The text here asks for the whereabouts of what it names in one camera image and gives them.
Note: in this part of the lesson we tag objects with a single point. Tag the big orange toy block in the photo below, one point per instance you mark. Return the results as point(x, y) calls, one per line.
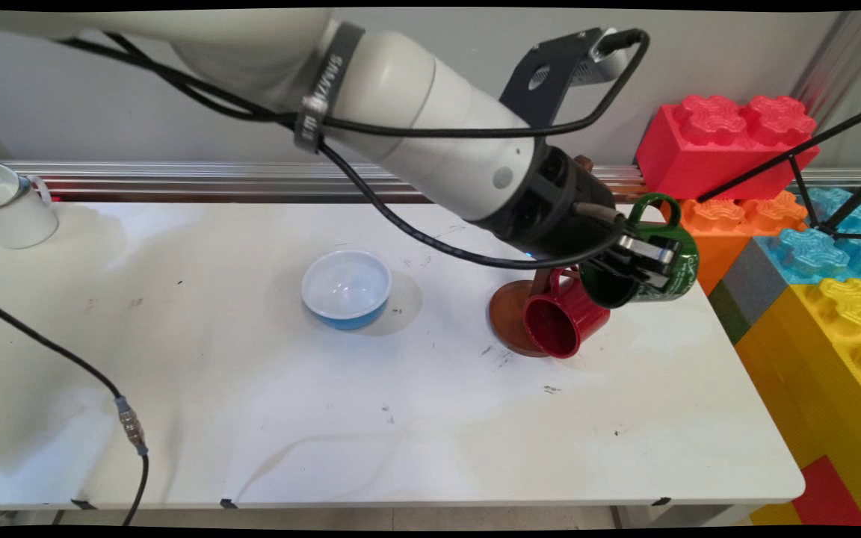
point(729, 224)

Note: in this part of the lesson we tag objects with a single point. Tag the green mug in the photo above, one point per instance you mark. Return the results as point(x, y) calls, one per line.
point(688, 261)

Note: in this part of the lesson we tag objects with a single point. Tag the white mug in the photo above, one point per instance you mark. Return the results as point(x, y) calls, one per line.
point(19, 220)

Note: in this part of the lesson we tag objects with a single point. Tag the brown wooden mug tree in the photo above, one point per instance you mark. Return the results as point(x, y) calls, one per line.
point(509, 314)

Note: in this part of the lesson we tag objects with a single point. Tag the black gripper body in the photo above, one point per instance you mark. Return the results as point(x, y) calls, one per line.
point(557, 202)

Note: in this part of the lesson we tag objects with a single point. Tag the aluminium rail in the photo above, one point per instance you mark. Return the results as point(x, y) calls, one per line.
point(176, 179)

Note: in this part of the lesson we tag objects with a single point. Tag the aluminium upright post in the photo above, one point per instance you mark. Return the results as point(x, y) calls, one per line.
point(841, 60)

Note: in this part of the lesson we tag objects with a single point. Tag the red mug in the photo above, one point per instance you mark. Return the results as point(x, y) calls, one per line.
point(580, 314)

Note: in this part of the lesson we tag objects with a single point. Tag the dark green toy block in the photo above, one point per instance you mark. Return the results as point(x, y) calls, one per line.
point(728, 314)

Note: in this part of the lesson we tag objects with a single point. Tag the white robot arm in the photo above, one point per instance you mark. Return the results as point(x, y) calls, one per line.
point(400, 97)

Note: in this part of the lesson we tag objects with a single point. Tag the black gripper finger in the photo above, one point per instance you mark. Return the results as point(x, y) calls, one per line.
point(651, 250)
point(636, 273)

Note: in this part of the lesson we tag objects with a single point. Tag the black tripod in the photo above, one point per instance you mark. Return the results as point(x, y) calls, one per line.
point(856, 198)

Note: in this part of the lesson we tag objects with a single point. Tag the big grey toy block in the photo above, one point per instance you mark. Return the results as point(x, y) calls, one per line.
point(755, 288)

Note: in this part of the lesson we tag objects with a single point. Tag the small red toy block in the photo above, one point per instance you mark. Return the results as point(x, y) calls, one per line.
point(826, 497)

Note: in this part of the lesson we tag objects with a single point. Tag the big red toy block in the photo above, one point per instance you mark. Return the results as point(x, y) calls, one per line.
point(699, 157)

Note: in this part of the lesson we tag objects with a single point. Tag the big yellow toy block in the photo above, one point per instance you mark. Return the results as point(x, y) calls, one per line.
point(812, 388)

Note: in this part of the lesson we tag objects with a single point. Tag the blue and white bowl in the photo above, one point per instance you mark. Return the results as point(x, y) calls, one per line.
point(347, 288)

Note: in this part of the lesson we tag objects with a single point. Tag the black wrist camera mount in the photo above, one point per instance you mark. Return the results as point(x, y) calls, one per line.
point(542, 82)

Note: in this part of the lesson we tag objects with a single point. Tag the big blue toy block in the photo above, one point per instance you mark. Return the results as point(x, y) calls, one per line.
point(812, 254)

